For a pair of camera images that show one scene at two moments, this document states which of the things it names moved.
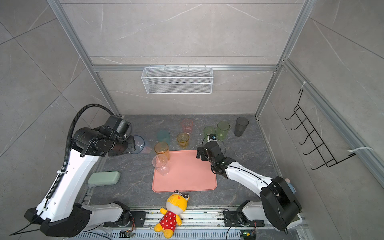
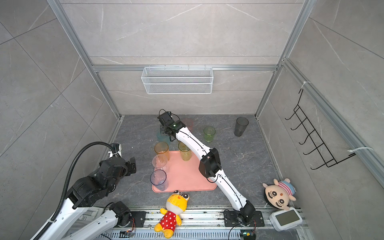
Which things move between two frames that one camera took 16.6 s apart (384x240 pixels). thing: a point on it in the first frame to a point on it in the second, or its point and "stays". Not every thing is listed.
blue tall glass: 140,143 to 158,178
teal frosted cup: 163,135 stays
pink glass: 187,124 stays
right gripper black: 204,153 to 164,130
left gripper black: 131,146 to 128,170
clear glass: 160,163 stays
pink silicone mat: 186,173 stays
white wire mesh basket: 177,80 stays
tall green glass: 222,130 to 185,152
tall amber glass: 162,148 stays
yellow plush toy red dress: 176,204 stays
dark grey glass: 241,125 stays
